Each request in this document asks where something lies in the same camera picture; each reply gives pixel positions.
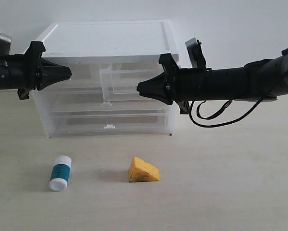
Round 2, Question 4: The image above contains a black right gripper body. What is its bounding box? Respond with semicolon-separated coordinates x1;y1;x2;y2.
159;53;211;115

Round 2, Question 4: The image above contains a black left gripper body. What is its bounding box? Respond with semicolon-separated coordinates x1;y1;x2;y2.
4;41;46;100

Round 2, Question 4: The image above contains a yellow sponge wedge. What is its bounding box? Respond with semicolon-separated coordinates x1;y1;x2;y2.
128;156;161;182

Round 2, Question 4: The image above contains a white bottle teal label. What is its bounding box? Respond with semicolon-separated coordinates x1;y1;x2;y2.
49;155;72;192

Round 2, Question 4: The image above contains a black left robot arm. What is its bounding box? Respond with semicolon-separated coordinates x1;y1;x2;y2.
0;41;72;100

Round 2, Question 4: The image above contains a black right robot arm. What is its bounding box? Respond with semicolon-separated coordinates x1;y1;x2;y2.
137;48;288;114

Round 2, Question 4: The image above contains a clear middle wide drawer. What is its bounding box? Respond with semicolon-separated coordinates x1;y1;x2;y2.
33;91;169;113

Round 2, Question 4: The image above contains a clear wide drawer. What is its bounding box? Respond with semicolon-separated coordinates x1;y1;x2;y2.
41;110;175;138
33;91;169;113

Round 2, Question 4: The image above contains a clear bottom wide drawer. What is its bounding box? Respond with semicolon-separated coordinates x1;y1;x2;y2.
41;110;175;138

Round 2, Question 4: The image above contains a white plastic drawer cabinet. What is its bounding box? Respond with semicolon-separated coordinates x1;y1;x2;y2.
32;20;179;138

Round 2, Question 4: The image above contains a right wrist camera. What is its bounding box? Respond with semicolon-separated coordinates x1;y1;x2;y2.
185;38;206;69

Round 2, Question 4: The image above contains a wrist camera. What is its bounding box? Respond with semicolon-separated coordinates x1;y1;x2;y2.
185;38;206;69
0;31;12;56

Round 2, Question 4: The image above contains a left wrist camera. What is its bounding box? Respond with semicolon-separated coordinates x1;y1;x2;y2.
0;31;12;56

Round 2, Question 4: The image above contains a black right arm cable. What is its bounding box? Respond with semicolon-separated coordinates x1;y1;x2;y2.
188;96;264;128

